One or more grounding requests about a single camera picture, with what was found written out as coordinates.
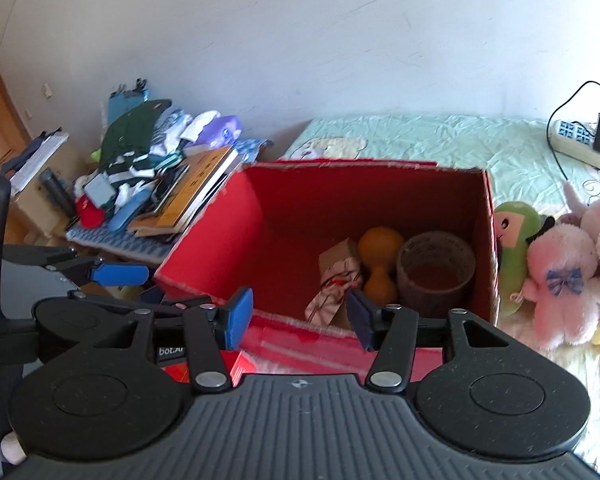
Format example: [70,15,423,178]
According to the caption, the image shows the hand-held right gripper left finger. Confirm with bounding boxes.
[87,287,255,393]

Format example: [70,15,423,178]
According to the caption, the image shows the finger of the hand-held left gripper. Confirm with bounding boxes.
[2,245,150,287]
[69,287,213,318]

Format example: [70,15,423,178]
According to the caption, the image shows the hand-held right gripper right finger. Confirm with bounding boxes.
[346,287,511,393]

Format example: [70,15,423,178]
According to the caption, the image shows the red patterned gift box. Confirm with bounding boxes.
[161,347,258,386]

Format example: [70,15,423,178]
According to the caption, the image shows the clear packing tape roll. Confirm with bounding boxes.
[396,231,477,318]

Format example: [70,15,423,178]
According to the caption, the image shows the brown dried gourd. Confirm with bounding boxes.
[357,226,406,306]

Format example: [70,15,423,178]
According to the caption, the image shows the red cardboard box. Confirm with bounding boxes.
[152,159,501,381]

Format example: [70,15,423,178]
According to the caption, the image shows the person's left hand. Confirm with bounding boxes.
[0,432,28,466]

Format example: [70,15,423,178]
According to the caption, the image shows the light blue case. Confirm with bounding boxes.
[107,190,148,233]

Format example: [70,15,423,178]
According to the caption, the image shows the red cloth item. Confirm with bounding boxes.
[75,195,106,228]

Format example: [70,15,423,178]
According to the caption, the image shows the black flask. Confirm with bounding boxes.
[39,167,78,218]

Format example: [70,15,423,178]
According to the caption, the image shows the small grey pouch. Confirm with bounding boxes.
[82,172,116,208]

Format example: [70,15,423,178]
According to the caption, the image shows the stack of books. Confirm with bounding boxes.
[127,146,243,238]

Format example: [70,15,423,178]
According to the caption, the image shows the white papers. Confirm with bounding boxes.
[2,130,71,195]

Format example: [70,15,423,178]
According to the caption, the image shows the pile of striped clothes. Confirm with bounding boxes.
[102,109,221,211]

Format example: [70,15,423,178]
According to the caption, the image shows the yellow cover paperback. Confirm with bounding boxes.
[155,147,237,228]

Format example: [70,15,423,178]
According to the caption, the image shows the green plush toy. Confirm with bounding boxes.
[494,201,556,318]

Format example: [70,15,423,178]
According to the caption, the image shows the blue fabric bag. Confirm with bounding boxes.
[107,79,151,126]

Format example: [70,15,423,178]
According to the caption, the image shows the purple tissue pack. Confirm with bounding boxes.
[182,114,243,151]

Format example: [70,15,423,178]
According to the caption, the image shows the light green bed sheet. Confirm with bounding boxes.
[282,115,600,468]

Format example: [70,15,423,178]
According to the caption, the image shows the pink plush toy with bow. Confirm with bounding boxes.
[522,224,600,352]

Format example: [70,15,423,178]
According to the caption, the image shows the white power strip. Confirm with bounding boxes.
[552,119,600,175]

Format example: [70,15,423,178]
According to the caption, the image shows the black charger cable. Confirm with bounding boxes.
[546,80,600,181]

